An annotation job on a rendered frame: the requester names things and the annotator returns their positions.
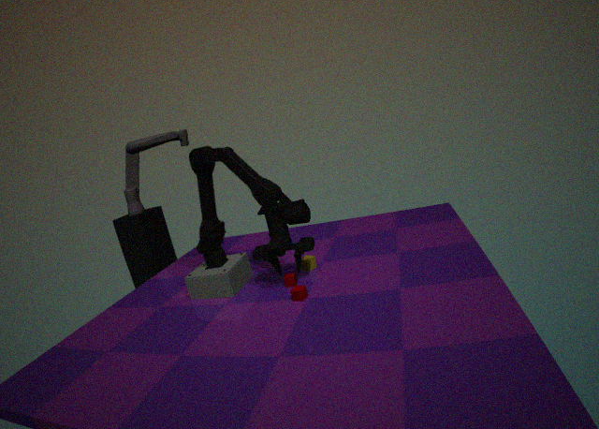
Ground red cube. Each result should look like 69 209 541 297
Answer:
284 273 298 288
290 286 309 302

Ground yellow cube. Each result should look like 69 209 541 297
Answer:
300 256 317 272

